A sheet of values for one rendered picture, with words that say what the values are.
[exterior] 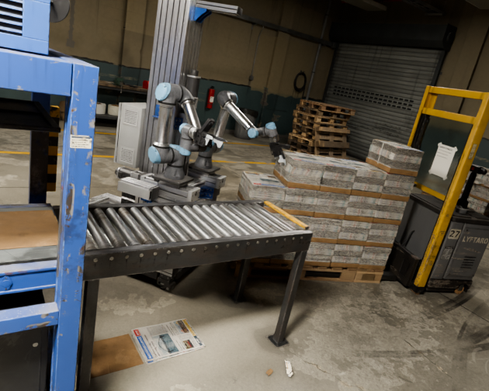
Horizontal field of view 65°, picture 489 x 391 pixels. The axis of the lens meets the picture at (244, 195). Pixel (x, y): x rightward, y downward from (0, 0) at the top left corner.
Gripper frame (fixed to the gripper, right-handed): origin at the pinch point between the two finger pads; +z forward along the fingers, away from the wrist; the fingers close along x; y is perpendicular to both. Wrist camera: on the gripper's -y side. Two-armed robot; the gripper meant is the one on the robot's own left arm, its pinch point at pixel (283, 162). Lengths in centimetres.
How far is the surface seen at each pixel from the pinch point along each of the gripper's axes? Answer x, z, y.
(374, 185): 18, 43, -66
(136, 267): 135, -31, 111
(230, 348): 104, 63, 91
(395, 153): 17, 22, -90
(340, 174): 17.3, 21.4, -38.5
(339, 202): 17, 46, -32
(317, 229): 18, 60, -7
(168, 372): 123, 43, 125
